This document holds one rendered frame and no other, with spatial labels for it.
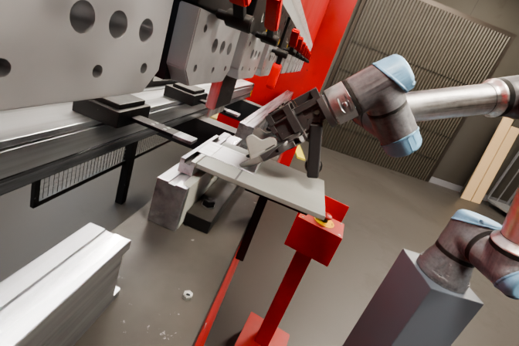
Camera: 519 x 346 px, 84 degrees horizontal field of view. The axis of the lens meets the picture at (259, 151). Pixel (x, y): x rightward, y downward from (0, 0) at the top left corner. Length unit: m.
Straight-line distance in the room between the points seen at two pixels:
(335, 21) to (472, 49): 3.57
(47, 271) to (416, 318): 0.99
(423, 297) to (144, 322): 0.83
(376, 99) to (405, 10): 4.88
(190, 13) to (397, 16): 5.13
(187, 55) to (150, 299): 0.33
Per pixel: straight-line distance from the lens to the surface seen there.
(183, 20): 0.31
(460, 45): 5.87
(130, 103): 0.71
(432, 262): 1.09
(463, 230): 1.05
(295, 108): 0.57
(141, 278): 0.50
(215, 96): 0.56
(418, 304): 1.09
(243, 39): 0.50
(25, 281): 0.37
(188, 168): 0.57
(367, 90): 0.56
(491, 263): 0.99
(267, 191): 0.55
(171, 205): 0.56
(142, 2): 0.23
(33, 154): 0.63
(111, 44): 0.21
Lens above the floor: 1.24
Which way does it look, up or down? 19 degrees down
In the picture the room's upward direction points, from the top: 20 degrees clockwise
